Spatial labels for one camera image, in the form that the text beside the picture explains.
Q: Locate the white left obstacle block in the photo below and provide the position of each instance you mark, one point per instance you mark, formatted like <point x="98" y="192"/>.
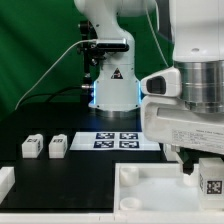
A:
<point x="7" y="180"/>

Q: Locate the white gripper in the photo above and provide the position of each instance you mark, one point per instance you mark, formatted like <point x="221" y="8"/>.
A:
<point x="167" y="120"/>

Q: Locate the white square tabletop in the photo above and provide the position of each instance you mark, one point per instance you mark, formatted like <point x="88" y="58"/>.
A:
<point x="163" y="187"/>

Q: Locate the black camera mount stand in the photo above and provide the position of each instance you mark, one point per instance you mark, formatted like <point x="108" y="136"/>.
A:
<point x="87" y="32"/>

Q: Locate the silver fixed camera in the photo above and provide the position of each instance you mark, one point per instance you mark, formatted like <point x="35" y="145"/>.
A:
<point x="112" y="45"/>

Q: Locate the white marker sheet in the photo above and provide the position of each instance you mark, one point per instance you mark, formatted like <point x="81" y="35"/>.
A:
<point x="131" y="141"/>

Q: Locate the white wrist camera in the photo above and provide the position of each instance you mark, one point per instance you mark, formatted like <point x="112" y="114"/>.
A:
<point x="165" y="83"/>

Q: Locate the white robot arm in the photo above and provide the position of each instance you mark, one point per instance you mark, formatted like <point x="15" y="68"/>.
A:
<point x="197" y="29"/>

